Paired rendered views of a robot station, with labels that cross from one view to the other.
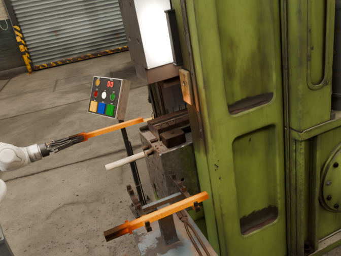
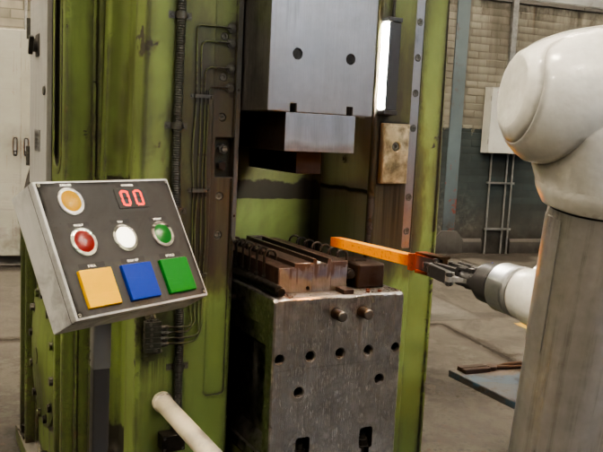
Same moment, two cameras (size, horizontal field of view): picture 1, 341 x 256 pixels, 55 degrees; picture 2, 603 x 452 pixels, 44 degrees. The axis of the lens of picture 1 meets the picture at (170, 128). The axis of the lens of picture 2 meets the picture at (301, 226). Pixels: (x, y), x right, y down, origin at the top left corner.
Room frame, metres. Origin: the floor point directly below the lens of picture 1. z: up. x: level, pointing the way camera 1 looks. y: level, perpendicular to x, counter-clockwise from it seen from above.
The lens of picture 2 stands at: (2.17, 1.96, 1.31)
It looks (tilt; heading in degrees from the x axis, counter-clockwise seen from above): 7 degrees down; 261
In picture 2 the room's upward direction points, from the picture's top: 3 degrees clockwise
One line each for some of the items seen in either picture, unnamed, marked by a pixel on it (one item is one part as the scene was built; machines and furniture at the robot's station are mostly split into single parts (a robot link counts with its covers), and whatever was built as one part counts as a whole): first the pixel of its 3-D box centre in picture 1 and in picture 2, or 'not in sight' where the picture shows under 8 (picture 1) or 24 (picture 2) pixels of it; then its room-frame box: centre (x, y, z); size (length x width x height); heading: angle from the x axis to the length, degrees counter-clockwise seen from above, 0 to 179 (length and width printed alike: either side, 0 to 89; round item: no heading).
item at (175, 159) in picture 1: (194, 157); (288, 351); (1.84, -0.12, 0.69); 0.56 x 0.38 x 0.45; 109
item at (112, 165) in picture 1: (134, 157); (192, 435); (2.12, 0.30, 0.62); 0.44 x 0.05 x 0.05; 109
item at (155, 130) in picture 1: (183, 119); (276, 261); (1.89, -0.09, 0.96); 0.42 x 0.20 x 0.09; 109
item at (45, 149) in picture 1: (48, 148); (483, 280); (1.61, 0.67, 1.06); 0.09 x 0.08 x 0.07; 109
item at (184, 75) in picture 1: (186, 86); (393, 153); (1.57, -0.12, 1.27); 0.09 x 0.02 x 0.17; 19
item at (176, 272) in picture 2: (110, 109); (176, 275); (2.17, 0.39, 1.01); 0.07 x 0.05 x 0.07; 44
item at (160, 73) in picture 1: (173, 63); (283, 131); (1.89, -0.09, 1.32); 0.42 x 0.20 x 0.10; 109
